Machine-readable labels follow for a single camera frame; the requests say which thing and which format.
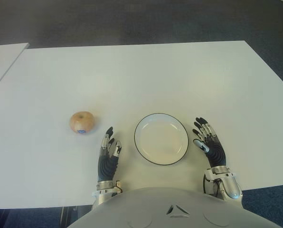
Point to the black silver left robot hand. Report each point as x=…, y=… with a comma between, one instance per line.
x=106, y=164

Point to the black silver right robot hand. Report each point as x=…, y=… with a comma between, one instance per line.
x=216, y=152

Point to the yellow red apple with sticker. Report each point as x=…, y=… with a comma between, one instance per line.
x=82, y=122

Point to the white plate with black rim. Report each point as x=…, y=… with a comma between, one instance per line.
x=160, y=140

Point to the grey robot torso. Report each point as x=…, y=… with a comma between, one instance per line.
x=174, y=213

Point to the white side table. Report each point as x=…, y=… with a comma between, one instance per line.
x=6, y=59

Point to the dark table leg frame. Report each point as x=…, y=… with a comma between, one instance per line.
x=72, y=216

